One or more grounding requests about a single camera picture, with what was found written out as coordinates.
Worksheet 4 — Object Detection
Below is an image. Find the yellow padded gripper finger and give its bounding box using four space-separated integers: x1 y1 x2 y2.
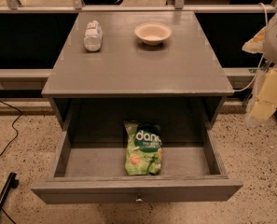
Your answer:
245 64 277 127
242 27 266 54

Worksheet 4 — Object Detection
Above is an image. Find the green rice chip bag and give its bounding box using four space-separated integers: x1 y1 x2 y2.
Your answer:
124 120 163 175

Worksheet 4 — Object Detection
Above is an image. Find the grey open drawer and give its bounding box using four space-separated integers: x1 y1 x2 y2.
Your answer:
30 97 244 205

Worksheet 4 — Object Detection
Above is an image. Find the grey wooden cabinet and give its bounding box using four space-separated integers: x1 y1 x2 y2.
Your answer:
42 11 233 127

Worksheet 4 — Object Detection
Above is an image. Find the white paper bowl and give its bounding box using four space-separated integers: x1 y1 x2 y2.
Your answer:
134 22 172 46

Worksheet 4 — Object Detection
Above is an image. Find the white plastic bottle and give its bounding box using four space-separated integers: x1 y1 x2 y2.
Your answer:
83 21 103 52

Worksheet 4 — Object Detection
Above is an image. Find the black stand leg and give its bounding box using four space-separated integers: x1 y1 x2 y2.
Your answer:
0 173 19 213

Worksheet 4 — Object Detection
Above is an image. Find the white cable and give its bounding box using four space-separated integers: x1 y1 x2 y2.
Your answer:
233 2 270 93

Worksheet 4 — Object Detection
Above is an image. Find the black floor cable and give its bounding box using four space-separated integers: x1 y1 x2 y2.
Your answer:
0 89 23 159

